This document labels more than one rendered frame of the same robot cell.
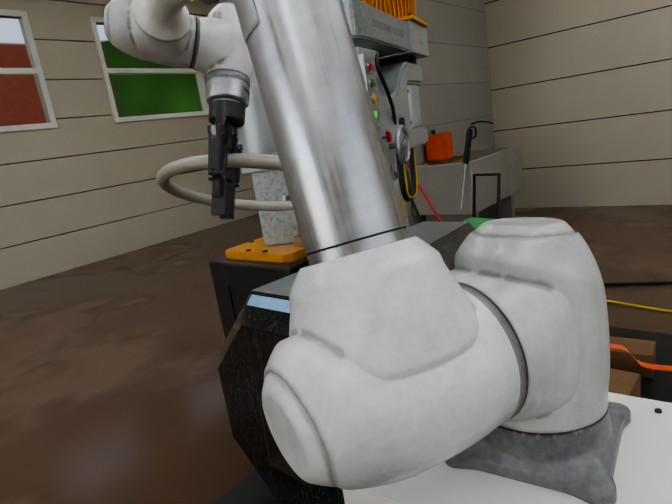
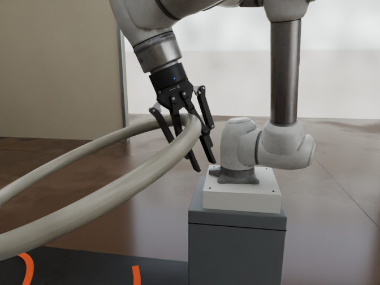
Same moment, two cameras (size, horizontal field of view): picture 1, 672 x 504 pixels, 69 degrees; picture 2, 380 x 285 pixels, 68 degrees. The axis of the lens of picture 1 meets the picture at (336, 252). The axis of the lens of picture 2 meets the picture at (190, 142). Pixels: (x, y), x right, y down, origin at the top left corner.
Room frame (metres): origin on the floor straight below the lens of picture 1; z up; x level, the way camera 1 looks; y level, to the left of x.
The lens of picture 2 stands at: (1.36, 0.72, 1.36)
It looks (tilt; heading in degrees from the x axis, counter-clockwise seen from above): 14 degrees down; 238
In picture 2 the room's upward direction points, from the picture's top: straight up
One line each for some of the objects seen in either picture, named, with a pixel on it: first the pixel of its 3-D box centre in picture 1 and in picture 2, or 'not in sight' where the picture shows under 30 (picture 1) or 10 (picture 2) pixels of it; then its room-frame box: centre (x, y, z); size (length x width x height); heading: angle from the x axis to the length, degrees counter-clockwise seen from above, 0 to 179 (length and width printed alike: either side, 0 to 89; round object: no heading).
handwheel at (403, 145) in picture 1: (394, 146); not in sight; (1.91, -0.28, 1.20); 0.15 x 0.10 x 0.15; 154
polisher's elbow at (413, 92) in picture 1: (400, 108); not in sight; (2.44, -0.41, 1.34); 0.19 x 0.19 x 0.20
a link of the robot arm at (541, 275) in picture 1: (523, 313); (240, 142); (0.52, -0.20, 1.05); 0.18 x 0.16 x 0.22; 119
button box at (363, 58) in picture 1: (369, 99); not in sight; (1.74, -0.19, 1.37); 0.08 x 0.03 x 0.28; 154
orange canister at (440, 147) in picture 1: (441, 145); not in sight; (4.99, -1.20, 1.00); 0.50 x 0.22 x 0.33; 140
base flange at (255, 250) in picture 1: (287, 243); not in sight; (2.51, 0.24, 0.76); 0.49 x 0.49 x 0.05; 49
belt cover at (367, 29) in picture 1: (371, 42); not in sight; (2.17, -0.27, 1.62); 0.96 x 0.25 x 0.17; 154
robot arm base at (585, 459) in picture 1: (541, 409); (232, 170); (0.54, -0.22, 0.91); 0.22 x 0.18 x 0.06; 143
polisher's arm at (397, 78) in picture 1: (386, 119); not in sight; (2.20, -0.30, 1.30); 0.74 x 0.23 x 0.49; 154
